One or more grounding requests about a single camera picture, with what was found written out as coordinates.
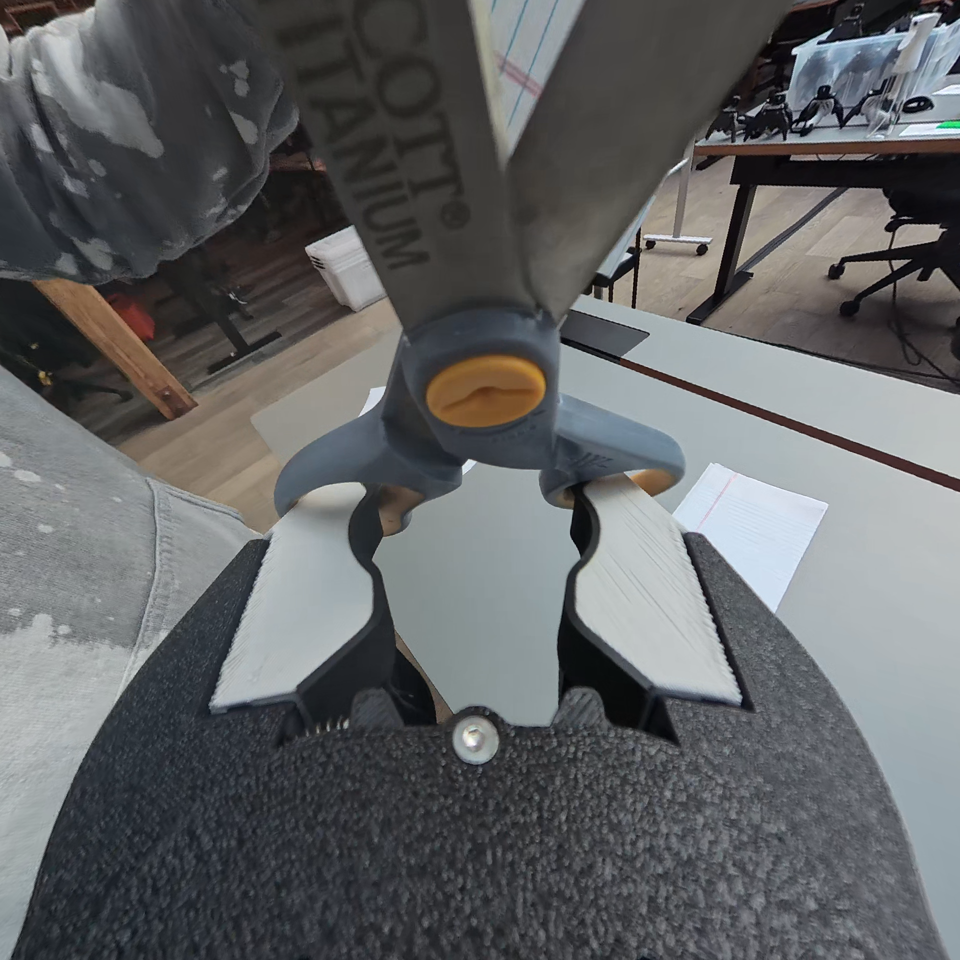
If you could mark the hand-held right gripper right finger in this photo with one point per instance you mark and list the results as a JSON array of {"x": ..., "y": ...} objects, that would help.
[{"x": 652, "y": 600}]

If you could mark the grey standing desk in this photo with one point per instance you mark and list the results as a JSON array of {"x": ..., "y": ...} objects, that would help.
[{"x": 229, "y": 315}]

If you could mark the dark work table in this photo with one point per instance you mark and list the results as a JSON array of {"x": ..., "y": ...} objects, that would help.
[{"x": 825, "y": 146}]

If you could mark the person's left forearm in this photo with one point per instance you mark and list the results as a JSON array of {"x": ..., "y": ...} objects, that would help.
[{"x": 127, "y": 135}]

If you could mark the white lidded storage bins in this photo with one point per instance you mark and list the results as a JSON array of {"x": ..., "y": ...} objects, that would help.
[{"x": 349, "y": 262}]

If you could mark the black utility cart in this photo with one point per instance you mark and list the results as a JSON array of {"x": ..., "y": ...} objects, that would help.
[{"x": 615, "y": 270}]

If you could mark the red gas can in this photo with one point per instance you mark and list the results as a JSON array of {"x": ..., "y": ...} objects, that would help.
[{"x": 131, "y": 315}]

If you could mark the clear plastic storage tub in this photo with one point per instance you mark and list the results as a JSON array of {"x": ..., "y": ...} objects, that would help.
[{"x": 847, "y": 56}]

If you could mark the grey orange scissors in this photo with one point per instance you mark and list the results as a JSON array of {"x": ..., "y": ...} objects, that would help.
[{"x": 480, "y": 300}]

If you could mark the lined paper sheet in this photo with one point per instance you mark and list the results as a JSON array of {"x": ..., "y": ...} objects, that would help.
[{"x": 525, "y": 60}]

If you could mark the stack of lined paper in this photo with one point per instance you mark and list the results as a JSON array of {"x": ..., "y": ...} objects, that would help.
[{"x": 750, "y": 525}]

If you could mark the white wheeled stand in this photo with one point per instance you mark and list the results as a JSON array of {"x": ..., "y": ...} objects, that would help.
[{"x": 679, "y": 236}]

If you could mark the cut lined paper piece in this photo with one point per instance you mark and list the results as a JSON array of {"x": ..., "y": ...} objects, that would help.
[{"x": 373, "y": 401}]

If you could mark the person's grey hooded sweatshirt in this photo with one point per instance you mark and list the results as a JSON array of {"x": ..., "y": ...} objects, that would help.
[{"x": 67, "y": 600}]

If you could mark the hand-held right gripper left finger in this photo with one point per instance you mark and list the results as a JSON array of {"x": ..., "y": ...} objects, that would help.
[{"x": 300, "y": 600}]

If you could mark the small black tripod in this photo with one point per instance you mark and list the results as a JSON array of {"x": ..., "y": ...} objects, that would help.
[
  {"x": 769, "y": 120},
  {"x": 727, "y": 124},
  {"x": 821, "y": 109},
  {"x": 866, "y": 105}
]

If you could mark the black office chair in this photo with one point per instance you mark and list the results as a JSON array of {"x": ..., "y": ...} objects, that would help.
[
  {"x": 907, "y": 240},
  {"x": 52, "y": 352}
]

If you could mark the wooden support post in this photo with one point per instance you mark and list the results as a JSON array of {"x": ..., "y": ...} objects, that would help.
[{"x": 120, "y": 345}]

